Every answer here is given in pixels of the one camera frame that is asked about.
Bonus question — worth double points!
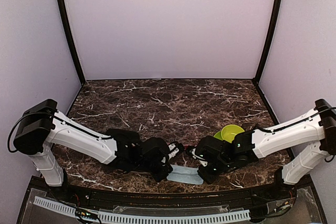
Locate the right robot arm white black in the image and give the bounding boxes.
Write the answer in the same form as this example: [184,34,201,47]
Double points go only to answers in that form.
[189,99,335,200]

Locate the white slotted cable duct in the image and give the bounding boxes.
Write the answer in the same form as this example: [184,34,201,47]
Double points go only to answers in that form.
[33,196,251,223]

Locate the green bowl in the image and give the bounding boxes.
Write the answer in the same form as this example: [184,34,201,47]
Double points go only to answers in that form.
[220,124,245,143]

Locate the green plate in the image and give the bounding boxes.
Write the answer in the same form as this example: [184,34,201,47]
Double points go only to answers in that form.
[214,131,223,141]

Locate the pink translucent sunglasses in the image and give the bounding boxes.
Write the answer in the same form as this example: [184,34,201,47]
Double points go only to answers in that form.
[184,145,196,152]

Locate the black frame post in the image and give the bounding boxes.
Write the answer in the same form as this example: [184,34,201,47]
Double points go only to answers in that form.
[253,0,281,86]
[57,0,86,85]

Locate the light blue cloth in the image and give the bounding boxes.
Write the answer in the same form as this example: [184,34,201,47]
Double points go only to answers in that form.
[166,165,204,185]

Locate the left black frame post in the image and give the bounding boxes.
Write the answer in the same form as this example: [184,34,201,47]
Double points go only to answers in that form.
[57,0,86,85]

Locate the black front rail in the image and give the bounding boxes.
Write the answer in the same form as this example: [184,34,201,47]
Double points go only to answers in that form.
[47,182,292,210]

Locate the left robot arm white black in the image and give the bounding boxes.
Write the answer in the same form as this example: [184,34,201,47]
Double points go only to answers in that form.
[7,99,179,201]

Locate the right black frame post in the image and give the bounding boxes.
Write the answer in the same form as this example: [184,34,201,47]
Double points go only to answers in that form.
[253,0,281,86]

